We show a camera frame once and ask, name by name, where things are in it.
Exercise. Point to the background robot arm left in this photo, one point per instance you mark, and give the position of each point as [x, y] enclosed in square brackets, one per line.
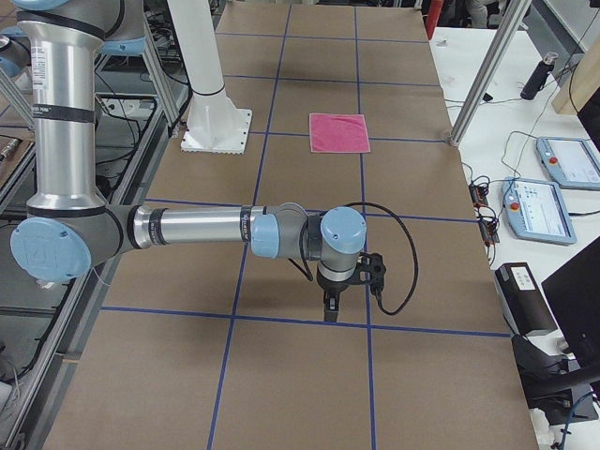
[15, 51]

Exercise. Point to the far teach pendant tablet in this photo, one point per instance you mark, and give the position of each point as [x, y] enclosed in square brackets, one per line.
[570, 162]

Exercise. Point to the near teach pendant tablet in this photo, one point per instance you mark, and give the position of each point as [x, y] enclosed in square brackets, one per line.
[536, 211]

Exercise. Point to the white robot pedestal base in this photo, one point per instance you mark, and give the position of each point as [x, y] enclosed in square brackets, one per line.
[214, 124]

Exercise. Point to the teach pendant tablet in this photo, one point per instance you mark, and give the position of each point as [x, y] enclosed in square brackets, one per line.
[570, 162]
[536, 211]

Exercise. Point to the wooden board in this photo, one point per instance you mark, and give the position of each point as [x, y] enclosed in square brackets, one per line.
[581, 84]

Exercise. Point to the pink and grey towel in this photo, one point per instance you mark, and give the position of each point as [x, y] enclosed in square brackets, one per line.
[338, 133]

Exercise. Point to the black water bottle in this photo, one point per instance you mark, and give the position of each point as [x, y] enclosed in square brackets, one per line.
[539, 76]

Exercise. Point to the small electronics circuit board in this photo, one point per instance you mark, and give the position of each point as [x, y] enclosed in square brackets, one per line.
[486, 217]

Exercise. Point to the aluminium frame side table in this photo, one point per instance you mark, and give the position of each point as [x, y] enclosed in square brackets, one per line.
[32, 313]

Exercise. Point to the black computer monitor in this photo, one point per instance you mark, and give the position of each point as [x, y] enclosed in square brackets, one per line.
[572, 292]

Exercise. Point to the aluminium frame post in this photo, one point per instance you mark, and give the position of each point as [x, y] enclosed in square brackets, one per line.
[496, 50]

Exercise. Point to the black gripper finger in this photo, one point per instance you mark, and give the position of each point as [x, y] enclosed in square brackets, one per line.
[330, 308]

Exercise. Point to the black box with label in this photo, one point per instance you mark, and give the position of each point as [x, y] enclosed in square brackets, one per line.
[524, 305]

